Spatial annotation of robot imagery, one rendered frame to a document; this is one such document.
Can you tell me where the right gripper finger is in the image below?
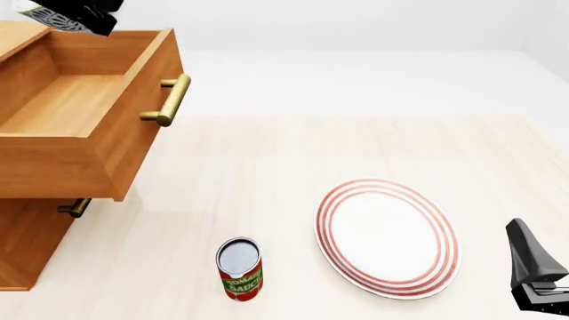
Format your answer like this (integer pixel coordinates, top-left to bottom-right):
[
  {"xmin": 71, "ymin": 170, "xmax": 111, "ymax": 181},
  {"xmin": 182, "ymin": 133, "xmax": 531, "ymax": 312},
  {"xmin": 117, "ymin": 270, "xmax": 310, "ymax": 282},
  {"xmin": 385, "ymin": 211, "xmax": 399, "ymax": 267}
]
[{"xmin": 504, "ymin": 217, "xmax": 569, "ymax": 290}]

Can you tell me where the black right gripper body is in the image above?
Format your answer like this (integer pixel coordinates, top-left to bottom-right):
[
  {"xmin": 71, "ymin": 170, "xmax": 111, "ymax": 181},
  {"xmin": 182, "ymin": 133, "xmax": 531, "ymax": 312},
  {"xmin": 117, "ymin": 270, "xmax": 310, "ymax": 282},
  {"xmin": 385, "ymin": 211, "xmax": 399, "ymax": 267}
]
[{"xmin": 510, "ymin": 277, "xmax": 569, "ymax": 316}]

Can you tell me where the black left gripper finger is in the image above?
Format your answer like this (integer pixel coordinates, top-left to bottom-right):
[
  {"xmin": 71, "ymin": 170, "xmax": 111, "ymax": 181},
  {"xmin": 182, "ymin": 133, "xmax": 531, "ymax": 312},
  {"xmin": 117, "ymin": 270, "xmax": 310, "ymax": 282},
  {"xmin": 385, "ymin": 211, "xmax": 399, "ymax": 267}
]
[{"xmin": 34, "ymin": 0, "xmax": 125, "ymax": 37}]

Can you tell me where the open wooden drawer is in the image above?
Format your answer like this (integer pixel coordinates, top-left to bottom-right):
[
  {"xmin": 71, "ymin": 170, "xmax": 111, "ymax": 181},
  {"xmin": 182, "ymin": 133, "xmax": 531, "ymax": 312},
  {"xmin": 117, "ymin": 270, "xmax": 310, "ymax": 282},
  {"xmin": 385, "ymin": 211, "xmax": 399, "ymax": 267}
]
[{"xmin": 0, "ymin": 27, "xmax": 186, "ymax": 203}]

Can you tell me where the wooden cabinet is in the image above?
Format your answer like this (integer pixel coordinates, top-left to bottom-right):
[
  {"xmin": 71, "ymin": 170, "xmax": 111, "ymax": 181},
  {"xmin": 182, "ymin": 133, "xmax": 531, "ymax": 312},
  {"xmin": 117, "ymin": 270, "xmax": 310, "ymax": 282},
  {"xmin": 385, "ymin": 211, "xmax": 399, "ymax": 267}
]
[{"xmin": 0, "ymin": 20, "xmax": 92, "ymax": 292}]

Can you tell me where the white plate with red rings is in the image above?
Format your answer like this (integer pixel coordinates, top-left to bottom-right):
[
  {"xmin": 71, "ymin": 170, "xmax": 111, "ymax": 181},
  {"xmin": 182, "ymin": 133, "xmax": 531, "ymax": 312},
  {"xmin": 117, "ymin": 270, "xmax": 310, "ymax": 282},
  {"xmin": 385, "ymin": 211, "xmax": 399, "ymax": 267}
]
[{"xmin": 313, "ymin": 178, "xmax": 463, "ymax": 300}]

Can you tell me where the tomato sauce tin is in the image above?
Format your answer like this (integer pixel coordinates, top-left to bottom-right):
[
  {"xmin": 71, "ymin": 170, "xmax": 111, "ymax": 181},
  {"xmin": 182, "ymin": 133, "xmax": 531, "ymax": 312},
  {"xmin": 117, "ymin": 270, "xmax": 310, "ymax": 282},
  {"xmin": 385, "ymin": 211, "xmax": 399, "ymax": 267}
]
[{"xmin": 215, "ymin": 236, "xmax": 265, "ymax": 303}]

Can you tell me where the long brass drawer handle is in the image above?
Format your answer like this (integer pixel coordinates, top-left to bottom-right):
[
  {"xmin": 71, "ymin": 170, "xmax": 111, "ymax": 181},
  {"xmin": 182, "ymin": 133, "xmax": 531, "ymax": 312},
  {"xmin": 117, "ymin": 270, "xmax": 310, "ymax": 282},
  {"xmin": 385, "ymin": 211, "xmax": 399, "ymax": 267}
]
[{"xmin": 139, "ymin": 73, "xmax": 193, "ymax": 128}]

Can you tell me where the short brass drawer handle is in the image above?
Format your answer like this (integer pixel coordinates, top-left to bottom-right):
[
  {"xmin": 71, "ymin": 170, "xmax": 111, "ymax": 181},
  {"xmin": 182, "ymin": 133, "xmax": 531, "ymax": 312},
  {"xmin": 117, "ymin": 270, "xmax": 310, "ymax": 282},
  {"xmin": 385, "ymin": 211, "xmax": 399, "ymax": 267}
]
[{"xmin": 56, "ymin": 197, "xmax": 92, "ymax": 219}]

